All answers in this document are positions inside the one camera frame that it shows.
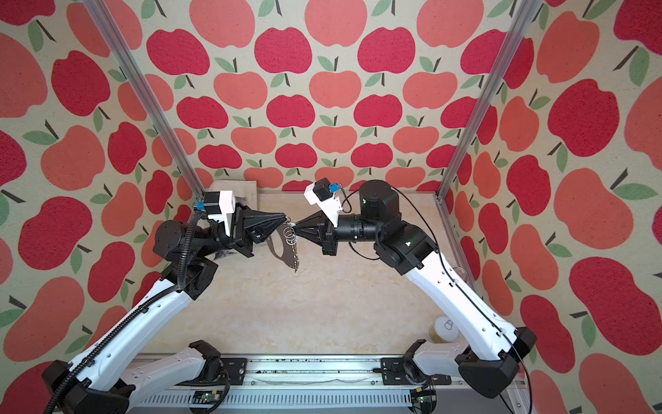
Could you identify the cream printed canvas tote bag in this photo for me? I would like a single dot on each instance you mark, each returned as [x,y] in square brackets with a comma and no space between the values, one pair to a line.
[245,192]

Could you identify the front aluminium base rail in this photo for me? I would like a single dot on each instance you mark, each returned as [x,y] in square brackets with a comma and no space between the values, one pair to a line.
[332,384]

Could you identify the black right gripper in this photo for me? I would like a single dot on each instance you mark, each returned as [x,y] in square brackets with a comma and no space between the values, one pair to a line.
[327,236]

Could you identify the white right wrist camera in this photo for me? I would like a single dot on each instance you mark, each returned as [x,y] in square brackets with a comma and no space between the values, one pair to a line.
[323,194]

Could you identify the right rear aluminium frame post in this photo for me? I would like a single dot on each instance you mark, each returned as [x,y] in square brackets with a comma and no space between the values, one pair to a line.
[523,18]

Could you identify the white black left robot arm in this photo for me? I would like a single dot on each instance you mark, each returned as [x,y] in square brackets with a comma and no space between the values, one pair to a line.
[99,379]

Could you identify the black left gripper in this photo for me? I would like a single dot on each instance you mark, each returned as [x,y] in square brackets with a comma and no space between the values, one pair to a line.
[240,236]

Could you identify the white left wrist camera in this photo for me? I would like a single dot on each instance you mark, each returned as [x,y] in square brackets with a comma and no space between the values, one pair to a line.
[218,206]

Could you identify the left rear aluminium frame post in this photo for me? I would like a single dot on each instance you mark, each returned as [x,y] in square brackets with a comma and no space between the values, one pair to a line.
[112,35]

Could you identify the aluminium frame post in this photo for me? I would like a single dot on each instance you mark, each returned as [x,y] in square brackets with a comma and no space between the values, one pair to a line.
[112,35]
[523,18]

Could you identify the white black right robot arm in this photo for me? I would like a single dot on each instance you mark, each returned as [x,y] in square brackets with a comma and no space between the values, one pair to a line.
[493,350]

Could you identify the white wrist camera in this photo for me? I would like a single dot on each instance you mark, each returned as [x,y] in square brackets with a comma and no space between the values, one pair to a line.
[323,194]
[218,206]

